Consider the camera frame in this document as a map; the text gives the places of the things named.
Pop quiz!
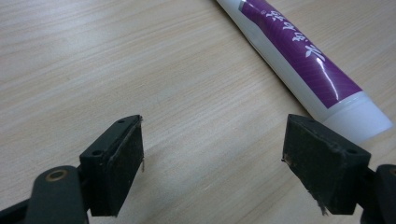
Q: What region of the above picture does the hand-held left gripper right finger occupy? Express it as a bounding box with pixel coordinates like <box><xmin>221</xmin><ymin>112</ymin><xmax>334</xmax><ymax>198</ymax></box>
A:
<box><xmin>281</xmin><ymin>113</ymin><xmax>372</xmax><ymax>216</ymax></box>

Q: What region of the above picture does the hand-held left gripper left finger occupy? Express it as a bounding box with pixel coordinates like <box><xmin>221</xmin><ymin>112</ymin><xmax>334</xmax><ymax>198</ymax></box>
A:
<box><xmin>78</xmin><ymin>114</ymin><xmax>145</xmax><ymax>217</ymax></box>

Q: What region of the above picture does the white and purple toothpaste tube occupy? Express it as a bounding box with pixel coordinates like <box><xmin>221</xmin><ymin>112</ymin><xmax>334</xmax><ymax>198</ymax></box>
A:
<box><xmin>215</xmin><ymin>0</ymin><xmax>395</xmax><ymax>146</ymax></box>

